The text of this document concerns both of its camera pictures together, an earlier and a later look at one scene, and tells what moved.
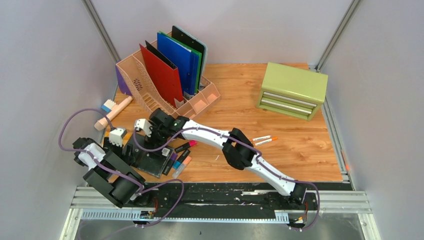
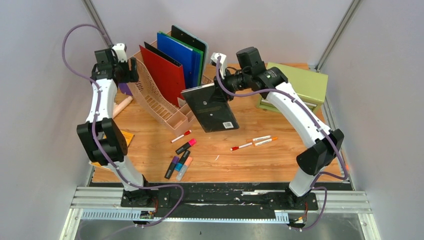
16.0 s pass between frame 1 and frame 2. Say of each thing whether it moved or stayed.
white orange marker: stayed
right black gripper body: moved
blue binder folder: stayed
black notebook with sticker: moved
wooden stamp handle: stayed
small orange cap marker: stayed
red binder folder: stayed
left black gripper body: moved
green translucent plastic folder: stayed
